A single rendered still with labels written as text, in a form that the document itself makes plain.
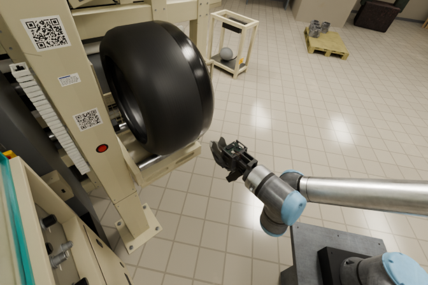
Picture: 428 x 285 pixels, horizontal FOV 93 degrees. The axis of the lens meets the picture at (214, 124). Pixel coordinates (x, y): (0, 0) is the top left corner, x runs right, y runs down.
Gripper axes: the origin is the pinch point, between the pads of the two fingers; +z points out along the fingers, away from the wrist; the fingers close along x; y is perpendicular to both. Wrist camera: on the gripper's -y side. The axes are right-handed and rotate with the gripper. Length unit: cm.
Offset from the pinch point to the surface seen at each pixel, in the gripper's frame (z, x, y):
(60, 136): 29, 42, 9
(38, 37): 24, 35, 40
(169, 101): 10.3, 10.1, 18.7
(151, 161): 23.7, 17.3, -19.1
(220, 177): 42, -47, -109
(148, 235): 38, 30, -108
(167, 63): 16.9, 5.8, 28.2
